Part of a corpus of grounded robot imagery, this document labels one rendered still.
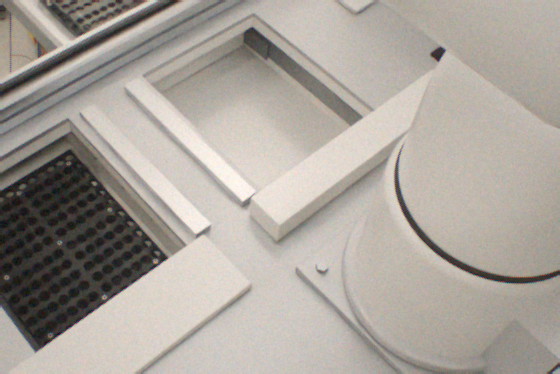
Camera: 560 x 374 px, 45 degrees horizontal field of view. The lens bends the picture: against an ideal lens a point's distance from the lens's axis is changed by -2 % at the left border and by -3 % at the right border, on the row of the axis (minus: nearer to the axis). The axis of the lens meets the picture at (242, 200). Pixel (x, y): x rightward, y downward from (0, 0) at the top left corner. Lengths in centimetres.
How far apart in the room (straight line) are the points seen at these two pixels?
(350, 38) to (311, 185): 29
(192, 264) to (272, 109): 38
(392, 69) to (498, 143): 48
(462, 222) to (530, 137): 9
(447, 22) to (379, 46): 73
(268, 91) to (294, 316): 44
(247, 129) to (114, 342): 43
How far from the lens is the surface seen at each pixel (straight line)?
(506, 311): 65
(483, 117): 52
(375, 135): 85
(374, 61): 99
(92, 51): 92
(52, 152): 101
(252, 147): 101
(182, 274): 75
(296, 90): 109
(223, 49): 111
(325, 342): 74
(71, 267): 83
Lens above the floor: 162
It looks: 56 degrees down
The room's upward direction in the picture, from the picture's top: 5 degrees clockwise
